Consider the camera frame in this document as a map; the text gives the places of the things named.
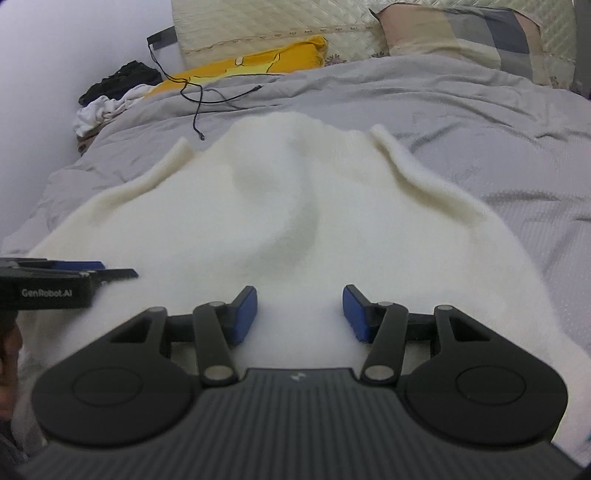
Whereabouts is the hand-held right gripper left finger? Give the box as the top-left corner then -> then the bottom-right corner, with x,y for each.
108,285 -> 258,386

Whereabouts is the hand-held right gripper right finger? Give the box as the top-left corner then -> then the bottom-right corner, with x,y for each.
342,285 -> 485,384

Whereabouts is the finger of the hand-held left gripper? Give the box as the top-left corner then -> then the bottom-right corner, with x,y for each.
85,269 -> 139,283
0,258 -> 107,273

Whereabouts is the white sweater with blue stripes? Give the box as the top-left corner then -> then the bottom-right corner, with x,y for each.
11,111 -> 591,444

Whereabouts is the white clothes pile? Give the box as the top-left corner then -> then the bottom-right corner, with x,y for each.
74,83 -> 158,137

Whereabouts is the black clothes pile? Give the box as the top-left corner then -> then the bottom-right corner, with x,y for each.
78,60 -> 162,104

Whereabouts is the person's left hand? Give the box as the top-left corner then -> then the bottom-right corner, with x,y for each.
0,318 -> 24,393

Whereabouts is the light dotted bed sheet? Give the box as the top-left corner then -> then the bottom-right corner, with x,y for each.
462,185 -> 591,301

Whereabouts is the grey duvet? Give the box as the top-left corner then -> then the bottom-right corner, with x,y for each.
0,55 -> 591,301

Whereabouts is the yellow pillow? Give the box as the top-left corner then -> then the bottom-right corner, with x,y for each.
148,34 -> 328,100

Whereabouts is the cream quilted headboard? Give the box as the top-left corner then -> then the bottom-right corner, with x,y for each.
171,0 -> 578,88

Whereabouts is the plaid pillow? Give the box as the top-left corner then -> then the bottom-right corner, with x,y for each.
376,4 -> 552,86

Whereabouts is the grey bedside cabinet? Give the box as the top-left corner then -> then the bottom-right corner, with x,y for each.
573,0 -> 591,93

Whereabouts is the black cable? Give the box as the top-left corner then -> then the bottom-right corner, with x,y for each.
148,39 -> 264,141

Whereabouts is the black wall fixture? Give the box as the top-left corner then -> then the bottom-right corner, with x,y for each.
147,25 -> 176,49

